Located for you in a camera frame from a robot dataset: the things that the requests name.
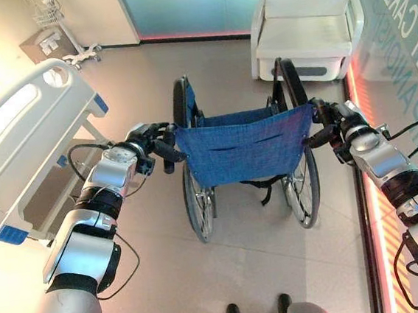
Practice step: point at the blue fabric wheelchair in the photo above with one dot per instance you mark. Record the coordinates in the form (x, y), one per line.
(243, 149)

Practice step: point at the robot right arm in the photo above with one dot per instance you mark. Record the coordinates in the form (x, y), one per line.
(399, 175)

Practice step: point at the white hospital bed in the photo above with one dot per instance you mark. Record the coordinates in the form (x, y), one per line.
(22, 145)

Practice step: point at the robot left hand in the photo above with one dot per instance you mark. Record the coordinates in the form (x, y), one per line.
(146, 133)

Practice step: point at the white armchair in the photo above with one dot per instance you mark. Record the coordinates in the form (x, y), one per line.
(304, 32)

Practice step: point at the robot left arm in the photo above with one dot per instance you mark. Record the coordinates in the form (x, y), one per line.
(89, 220)

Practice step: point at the white rolling stand with basket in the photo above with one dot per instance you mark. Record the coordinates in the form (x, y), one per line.
(68, 37)

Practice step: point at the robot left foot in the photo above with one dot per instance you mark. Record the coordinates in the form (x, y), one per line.
(233, 311)

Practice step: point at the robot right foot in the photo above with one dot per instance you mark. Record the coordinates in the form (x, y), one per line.
(283, 302)

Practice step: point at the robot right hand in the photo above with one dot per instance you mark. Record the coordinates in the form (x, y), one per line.
(333, 118)

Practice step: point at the brown cardboard box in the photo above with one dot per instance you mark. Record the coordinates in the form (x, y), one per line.
(47, 44)

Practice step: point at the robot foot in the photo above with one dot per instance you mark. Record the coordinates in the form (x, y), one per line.
(233, 311)
(283, 302)

